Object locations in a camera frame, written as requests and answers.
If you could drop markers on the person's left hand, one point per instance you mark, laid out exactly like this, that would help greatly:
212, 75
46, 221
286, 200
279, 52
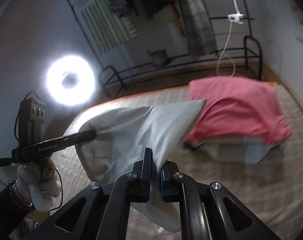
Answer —
41, 182

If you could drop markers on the plaid blanket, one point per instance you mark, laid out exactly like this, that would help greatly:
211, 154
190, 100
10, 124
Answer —
229, 180

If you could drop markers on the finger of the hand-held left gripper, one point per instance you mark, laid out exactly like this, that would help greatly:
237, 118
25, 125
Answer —
84, 135

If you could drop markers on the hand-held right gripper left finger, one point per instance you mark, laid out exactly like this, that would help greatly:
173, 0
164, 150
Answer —
141, 177

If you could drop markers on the black metal clothes rack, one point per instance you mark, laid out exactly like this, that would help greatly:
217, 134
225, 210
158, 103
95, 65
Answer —
256, 55

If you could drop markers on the grey plaid coat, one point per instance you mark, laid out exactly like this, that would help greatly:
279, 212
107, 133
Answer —
199, 25

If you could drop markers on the green striped wall hanging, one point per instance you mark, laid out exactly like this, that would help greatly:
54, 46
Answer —
109, 25

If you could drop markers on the pink folded garment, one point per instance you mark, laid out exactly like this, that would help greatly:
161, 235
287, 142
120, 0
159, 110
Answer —
236, 110

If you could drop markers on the person's left forearm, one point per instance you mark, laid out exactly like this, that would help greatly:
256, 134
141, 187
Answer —
1, 205

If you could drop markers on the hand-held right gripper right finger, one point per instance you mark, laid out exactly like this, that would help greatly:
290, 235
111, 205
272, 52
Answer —
170, 180

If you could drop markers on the white clip lamp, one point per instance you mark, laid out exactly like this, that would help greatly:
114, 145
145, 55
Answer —
235, 17

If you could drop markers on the yellow patterned garment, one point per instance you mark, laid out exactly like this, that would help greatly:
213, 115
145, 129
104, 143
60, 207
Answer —
177, 22

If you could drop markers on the white tank top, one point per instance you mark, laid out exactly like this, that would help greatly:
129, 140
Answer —
141, 130

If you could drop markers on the potted plant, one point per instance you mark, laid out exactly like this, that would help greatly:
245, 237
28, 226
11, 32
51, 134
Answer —
159, 57

